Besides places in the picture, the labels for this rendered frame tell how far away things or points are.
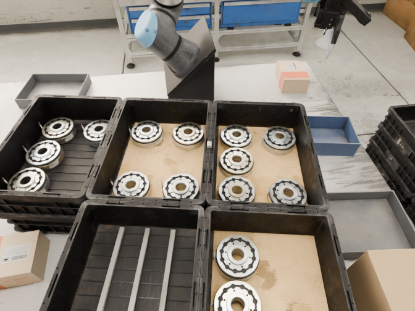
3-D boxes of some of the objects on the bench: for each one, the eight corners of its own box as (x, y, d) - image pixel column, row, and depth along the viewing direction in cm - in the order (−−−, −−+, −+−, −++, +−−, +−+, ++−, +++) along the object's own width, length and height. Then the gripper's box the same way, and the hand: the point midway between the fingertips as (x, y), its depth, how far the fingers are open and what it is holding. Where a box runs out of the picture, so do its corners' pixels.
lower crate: (63, 140, 114) (50, 118, 105) (136, 143, 113) (130, 121, 104) (13, 233, 88) (-10, 214, 79) (108, 238, 87) (96, 219, 78)
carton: (274, 73, 144) (277, 60, 138) (297, 73, 144) (301, 60, 138) (281, 93, 133) (284, 79, 128) (306, 92, 134) (310, 79, 128)
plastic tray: (386, 198, 96) (393, 190, 92) (416, 257, 83) (426, 250, 79) (307, 200, 96) (311, 192, 92) (325, 260, 83) (331, 253, 79)
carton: (50, 240, 87) (39, 229, 81) (43, 281, 79) (30, 272, 73) (-6, 250, 85) (-22, 239, 79) (-19, 292, 77) (-37, 284, 71)
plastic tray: (91, 82, 140) (88, 73, 136) (79, 108, 127) (75, 99, 123) (37, 82, 140) (32, 73, 136) (19, 108, 127) (13, 99, 123)
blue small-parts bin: (343, 129, 118) (349, 116, 113) (353, 156, 108) (361, 144, 103) (294, 128, 118) (298, 115, 113) (301, 155, 109) (306, 142, 103)
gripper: (324, -30, 89) (305, 29, 106) (327, 0, 78) (306, 62, 95) (352, -27, 89) (329, 31, 105) (359, 4, 77) (332, 65, 94)
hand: (326, 47), depth 100 cm, fingers open, 14 cm apart
